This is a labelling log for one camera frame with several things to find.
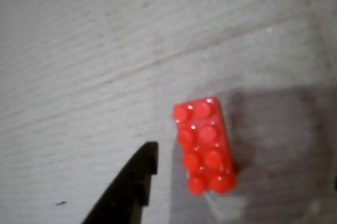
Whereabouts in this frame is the brown corrugated cardboard sheet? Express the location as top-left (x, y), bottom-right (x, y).
top-left (0, 0), bottom-right (337, 224)

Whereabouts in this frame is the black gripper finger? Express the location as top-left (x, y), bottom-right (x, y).
top-left (81, 141), bottom-right (160, 224)

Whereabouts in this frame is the red lego block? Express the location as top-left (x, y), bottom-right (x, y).
top-left (172, 95), bottom-right (236, 196)

